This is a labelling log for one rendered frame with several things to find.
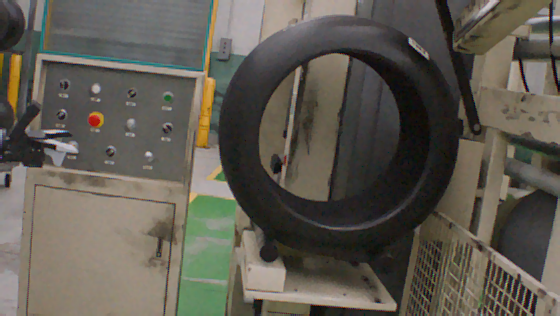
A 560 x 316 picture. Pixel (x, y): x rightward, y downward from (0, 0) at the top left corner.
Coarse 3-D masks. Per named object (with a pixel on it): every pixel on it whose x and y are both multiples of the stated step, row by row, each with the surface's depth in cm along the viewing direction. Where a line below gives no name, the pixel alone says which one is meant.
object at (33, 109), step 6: (36, 102) 171; (30, 108) 169; (36, 108) 170; (24, 114) 170; (30, 114) 170; (36, 114) 171; (18, 120) 173; (24, 120) 170; (30, 120) 170; (18, 126) 170; (24, 126) 170; (12, 132) 170; (18, 132) 170; (12, 138) 170
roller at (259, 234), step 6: (258, 228) 177; (258, 234) 172; (264, 234) 169; (258, 240) 168; (264, 240) 164; (270, 240) 164; (258, 246) 164; (264, 246) 160; (270, 246) 160; (276, 246) 161; (264, 252) 160; (270, 252) 160; (276, 252) 160; (264, 258) 160; (270, 258) 160; (276, 258) 161
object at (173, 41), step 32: (64, 0) 215; (96, 0) 216; (128, 0) 217; (160, 0) 218; (192, 0) 219; (64, 32) 216; (96, 32) 217; (128, 32) 218; (160, 32) 219; (192, 32) 220; (160, 64) 220; (192, 64) 222
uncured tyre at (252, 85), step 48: (288, 48) 155; (336, 48) 155; (384, 48) 156; (240, 96) 157; (432, 96) 159; (240, 144) 157; (432, 144) 160; (240, 192) 160; (288, 192) 187; (384, 192) 189; (432, 192) 162; (288, 240) 163; (336, 240) 162; (384, 240) 164
